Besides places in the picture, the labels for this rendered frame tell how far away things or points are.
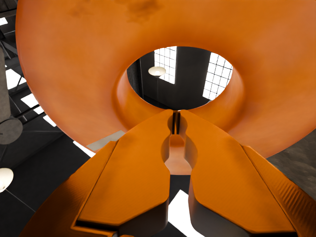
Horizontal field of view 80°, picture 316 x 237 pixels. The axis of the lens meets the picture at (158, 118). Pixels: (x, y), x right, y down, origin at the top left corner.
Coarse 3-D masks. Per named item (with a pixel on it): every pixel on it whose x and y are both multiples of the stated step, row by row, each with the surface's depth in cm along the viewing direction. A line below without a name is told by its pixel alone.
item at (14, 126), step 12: (0, 48) 192; (0, 60) 194; (0, 72) 197; (0, 84) 200; (0, 96) 203; (0, 108) 206; (0, 120) 210; (12, 120) 227; (0, 132) 218; (12, 132) 231
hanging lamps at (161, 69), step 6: (156, 66) 672; (150, 72) 655; (156, 72) 654; (162, 72) 663; (0, 168) 391; (6, 168) 392; (0, 174) 391; (6, 174) 391; (12, 174) 383; (0, 180) 390; (6, 180) 391; (0, 186) 388; (6, 186) 385; (18, 198) 429
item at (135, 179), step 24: (168, 120) 11; (120, 144) 9; (144, 144) 9; (168, 144) 10; (120, 168) 7; (144, 168) 7; (96, 192) 6; (120, 192) 6; (144, 192) 6; (168, 192) 6; (96, 216) 6; (120, 216) 6; (144, 216) 6
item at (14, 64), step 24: (24, 96) 1092; (144, 96) 1079; (0, 144) 850; (24, 144) 848; (48, 144) 842; (72, 144) 845; (24, 168) 763; (48, 168) 762; (72, 168) 760; (0, 192) 694; (24, 192) 693; (48, 192) 692; (0, 216) 636; (24, 216) 635
